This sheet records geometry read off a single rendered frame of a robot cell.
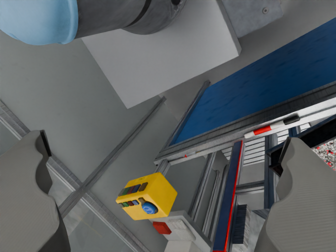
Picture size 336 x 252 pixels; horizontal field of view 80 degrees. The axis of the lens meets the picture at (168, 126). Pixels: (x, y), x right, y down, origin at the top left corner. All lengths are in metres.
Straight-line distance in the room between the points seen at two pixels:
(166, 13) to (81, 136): 0.87
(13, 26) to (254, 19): 0.31
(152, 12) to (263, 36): 1.14
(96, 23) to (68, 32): 0.03
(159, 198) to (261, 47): 1.09
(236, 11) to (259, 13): 0.03
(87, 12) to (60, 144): 0.89
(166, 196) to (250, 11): 0.51
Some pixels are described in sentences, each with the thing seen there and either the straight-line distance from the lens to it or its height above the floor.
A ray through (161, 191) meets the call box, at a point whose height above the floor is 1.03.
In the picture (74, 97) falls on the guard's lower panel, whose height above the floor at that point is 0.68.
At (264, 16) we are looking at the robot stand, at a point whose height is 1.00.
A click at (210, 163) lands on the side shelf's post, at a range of 1.53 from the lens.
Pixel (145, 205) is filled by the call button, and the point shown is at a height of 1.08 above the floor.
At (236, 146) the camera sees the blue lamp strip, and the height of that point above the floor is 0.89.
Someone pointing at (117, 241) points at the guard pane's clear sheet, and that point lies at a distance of 1.14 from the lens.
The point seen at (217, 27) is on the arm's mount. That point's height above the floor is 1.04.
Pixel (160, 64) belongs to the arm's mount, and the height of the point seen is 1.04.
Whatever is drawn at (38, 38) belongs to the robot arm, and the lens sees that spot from 0.19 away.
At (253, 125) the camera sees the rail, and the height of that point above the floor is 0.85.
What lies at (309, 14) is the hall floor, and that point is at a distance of 1.40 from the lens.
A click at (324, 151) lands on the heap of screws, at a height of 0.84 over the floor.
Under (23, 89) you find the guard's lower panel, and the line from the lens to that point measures 1.10.
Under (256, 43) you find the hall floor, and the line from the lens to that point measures 1.41.
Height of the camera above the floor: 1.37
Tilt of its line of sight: 49 degrees down
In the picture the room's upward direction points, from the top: 145 degrees counter-clockwise
